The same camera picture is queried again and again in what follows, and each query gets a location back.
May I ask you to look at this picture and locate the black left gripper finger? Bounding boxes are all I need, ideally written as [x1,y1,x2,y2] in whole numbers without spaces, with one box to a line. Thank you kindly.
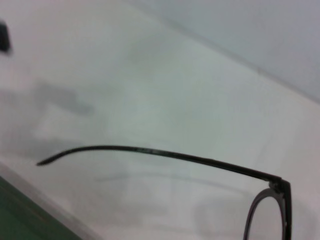
[0,21,13,54]

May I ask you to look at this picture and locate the black framed glasses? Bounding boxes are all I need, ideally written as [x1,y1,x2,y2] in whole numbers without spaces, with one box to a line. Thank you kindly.
[36,144,293,240]

